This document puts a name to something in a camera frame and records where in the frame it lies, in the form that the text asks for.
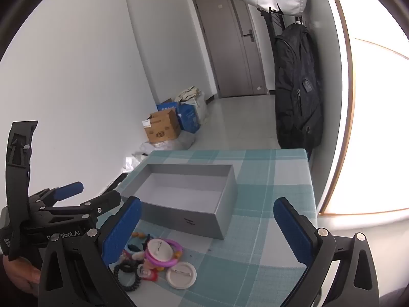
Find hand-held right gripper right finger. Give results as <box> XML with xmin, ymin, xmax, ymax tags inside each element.
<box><xmin>273</xmin><ymin>197</ymin><xmax>379</xmax><ymax>307</ymax></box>

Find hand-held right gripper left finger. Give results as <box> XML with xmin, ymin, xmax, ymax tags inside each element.
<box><xmin>38</xmin><ymin>196</ymin><xmax>142</xmax><ymax>307</ymax></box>

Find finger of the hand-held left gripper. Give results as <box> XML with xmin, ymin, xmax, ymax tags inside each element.
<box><xmin>40</xmin><ymin>191</ymin><xmax>122</xmax><ymax>222</ymax></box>
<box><xmin>29</xmin><ymin>182</ymin><xmax>84</xmax><ymax>210</ymax></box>

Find light blue bracelet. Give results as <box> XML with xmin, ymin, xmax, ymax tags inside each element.
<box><xmin>124</xmin><ymin>243</ymin><xmax>146</xmax><ymax>256</ymax></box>

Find white round pin badge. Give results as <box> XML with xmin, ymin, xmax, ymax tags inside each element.
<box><xmin>146</xmin><ymin>238</ymin><xmax>176</xmax><ymax>262</ymax></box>
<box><xmin>165</xmin><ymin>261</ymin><xmax>197</xmax><ymax>290</ymax></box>

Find black spiral hair tie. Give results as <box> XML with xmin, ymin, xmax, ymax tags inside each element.
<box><xmin>113</xmin><ymin>259</ymin><xmax>142</xmax><ymax>292</ymax></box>

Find pink ring bracelet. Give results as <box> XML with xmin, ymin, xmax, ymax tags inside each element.
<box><xmin>144</xmin><ymin>238</ymin><xmax>183</xmax><ymax>267</ymax></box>

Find grey rectangular box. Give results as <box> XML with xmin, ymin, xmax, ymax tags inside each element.
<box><xmin>129</xmin><ymin>163</ymin><xmax>238</xmax><ymax>240</ymax></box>

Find person's left hand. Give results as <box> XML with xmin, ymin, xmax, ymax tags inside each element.
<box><xmin>3</xmin><ymin>256</ymin><xmax>42</xmax><ymax>296</ymax></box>

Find pink pig toy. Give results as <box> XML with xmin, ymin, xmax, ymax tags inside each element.
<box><xmin>140</xmin><ymin>257</ymin><xmax>160</xmax><ymax>272</ymax></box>

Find red white hair clip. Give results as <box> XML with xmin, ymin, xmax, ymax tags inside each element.
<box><xmin>137</xmin><ymin>265</ymin><xmax>159</xmax><ymax>282</ymax></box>

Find teal checked tablecloth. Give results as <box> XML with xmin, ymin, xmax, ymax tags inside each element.
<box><xmin>96</xmin><ymin>149</ymin><xmax>318</xmax><ymax>307</ymax></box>

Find clear plastic bags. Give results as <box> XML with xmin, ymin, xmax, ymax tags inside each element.
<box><xmin>123</xmin><ymin>131</ymin><xmax>196</xmax><ymax>170</ymax></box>

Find brown cardboard box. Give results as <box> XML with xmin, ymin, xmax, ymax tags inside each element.
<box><xmin>143</xmin><ymin>109</ymin><xmax>181</xmax><ymax>143</ymax></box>

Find blue cardboard box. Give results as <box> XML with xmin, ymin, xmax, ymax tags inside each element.
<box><xmin>156</xmin><ymin>99</ymin><xmax>197</xmax><ymax>134</ymax></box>

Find black backpack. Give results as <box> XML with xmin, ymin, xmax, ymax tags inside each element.
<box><xmin>273</xmin><ymin>23</ymin><xmax>324</xmax><ymax>150</ymax></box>

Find white cloth bag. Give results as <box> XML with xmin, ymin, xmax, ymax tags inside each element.
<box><xmin>174</xmin><ymin>86</ymin><xmax>209</xmax><ymax>125</ymax></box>

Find bright wood framed panel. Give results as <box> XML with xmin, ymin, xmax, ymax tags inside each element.
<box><xmin>320</xmin><ymin>0</ymin><xmax>409</xmax><ymax>218</ymax></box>

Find grey door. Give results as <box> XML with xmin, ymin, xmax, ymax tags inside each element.
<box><xmin>192</xmin><ymin>0</ymin><xmax>267</xmax><ymax>99</ymax></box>

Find black coat rack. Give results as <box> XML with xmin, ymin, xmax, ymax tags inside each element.
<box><xmin>256</xmin><ymin>5</ymin><xmax>304</xmax><ymax>39</ymax></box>

